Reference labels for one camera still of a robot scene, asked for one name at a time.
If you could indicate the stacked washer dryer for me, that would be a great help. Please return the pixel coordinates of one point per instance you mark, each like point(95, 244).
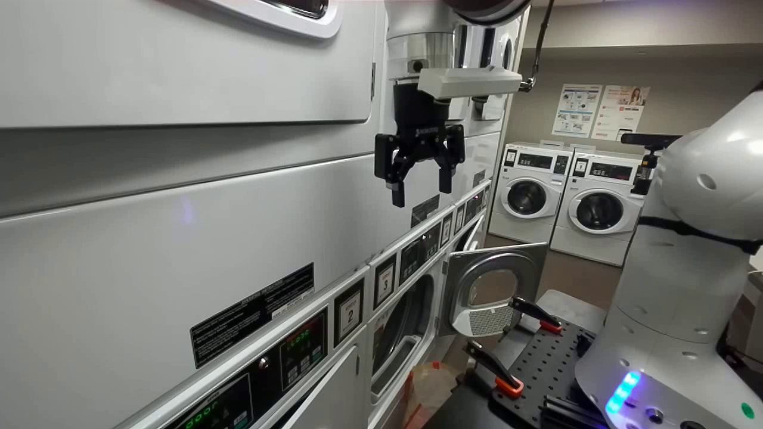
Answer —
point(484, 117)
point(163, 163)
point(421, 34)

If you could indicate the background front-load washer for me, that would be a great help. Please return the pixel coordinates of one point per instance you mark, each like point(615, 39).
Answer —
point(600, 207)
point(530, 192)

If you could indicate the open round washer door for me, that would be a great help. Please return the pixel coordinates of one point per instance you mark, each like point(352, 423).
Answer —
point(483, 282)

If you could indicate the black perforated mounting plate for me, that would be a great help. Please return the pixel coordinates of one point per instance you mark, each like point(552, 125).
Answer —
point(549, 360)

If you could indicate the orange-handled clamp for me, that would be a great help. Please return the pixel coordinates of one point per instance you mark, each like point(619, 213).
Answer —
point(510, 387)
point(546, 319)

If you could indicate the left wall poster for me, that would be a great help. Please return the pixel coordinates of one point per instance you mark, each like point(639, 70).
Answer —
point(575, 110)

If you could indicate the left background front-load washer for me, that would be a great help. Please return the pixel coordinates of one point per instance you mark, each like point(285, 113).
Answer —
point(530, 192)

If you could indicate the wall poster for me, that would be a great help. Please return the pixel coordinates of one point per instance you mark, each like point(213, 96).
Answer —
point(575, 110)
point(621, 110)

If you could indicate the near orange-handled clamp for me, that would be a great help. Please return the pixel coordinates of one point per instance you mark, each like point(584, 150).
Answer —
point(510, 387)

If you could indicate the right background front-load washer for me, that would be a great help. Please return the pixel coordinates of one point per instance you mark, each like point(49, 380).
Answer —
point(600, 207)

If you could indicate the far orange-handled clamp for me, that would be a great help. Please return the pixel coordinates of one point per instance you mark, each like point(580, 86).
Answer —
point(546, 319)

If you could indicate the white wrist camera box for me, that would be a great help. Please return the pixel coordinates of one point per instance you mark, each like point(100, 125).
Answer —
point(447, 83)

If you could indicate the near stacked washer dryer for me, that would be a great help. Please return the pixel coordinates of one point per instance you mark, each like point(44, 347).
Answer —
point(163, 163)

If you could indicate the black camera on stand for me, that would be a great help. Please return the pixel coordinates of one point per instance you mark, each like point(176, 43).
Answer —
point(647, 158)

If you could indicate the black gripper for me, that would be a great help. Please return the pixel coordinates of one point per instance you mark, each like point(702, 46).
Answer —
point(422, 132)

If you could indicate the right wall poster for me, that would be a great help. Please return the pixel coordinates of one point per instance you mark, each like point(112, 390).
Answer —
point(621, 110)

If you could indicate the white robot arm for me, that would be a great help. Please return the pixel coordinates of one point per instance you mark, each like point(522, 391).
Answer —
point(654, 363)

